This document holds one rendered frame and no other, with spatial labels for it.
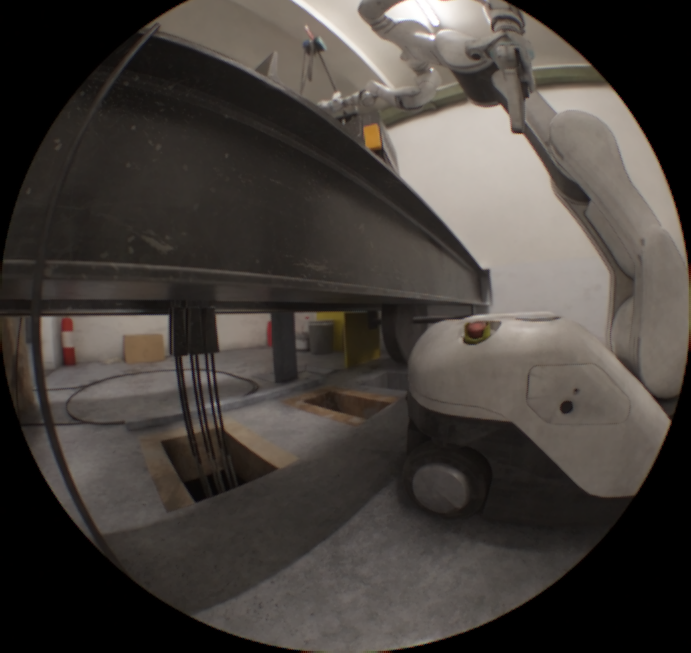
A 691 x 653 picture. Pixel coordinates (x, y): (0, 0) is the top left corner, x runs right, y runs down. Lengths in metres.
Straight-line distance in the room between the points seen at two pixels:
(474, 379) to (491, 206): 2.05
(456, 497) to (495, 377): 0.22
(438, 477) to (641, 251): 0.51
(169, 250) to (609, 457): 0.53
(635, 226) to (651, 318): 0.15
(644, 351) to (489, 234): 1.86
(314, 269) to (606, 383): 0.40
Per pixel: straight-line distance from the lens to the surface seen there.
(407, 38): 1.11
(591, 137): 0.59
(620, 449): 0.38
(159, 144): 0.30
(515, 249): 2.18
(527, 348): 0.31
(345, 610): 0.41
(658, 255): 0.54
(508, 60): 0.50
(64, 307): 1.05
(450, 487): 0.44
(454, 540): 0.49
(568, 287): 2.13
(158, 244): 0.25
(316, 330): 2.48
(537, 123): 0.66
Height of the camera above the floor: 0.38
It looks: 2 degrees up
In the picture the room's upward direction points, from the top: 2 degrees counter-clockwise
